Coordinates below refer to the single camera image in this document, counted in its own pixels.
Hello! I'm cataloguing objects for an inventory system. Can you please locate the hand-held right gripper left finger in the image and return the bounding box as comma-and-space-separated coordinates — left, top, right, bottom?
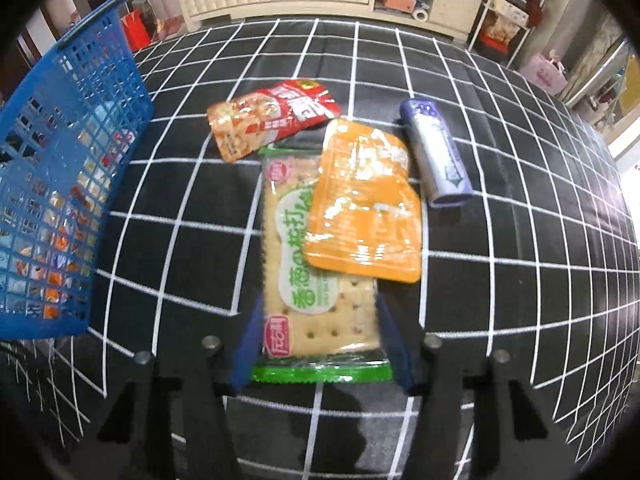
70, 292, 266, 480

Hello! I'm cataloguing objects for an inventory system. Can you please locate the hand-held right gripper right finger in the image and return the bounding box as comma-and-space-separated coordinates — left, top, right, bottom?
376, 292, 576, 480

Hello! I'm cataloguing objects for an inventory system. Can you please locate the green cracker packet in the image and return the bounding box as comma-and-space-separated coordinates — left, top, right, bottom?
250, 145, 393, 385

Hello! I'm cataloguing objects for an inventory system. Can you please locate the blue plastic mesh basket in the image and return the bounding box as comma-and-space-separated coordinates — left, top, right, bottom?
0, 0, 155, 339

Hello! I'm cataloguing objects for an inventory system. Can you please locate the orange snack packet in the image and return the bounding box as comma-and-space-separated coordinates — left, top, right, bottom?
304, 117, 423, 284

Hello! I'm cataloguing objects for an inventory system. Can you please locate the purple tube snack packet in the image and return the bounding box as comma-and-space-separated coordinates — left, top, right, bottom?
399, 98, 473, 209

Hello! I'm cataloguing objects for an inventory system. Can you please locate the red snack packet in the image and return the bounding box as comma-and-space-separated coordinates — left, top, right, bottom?
206, 78, 343, 163

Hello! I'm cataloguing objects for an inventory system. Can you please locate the pink bag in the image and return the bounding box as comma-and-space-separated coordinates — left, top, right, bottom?
517, 50, 570, 95

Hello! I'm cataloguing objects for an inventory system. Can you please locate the red paper bag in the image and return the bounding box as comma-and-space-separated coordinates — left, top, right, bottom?
119, 9, 152, 52

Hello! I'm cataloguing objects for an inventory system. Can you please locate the white metal rack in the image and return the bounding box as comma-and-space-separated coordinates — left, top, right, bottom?
467, 0, 555, 68

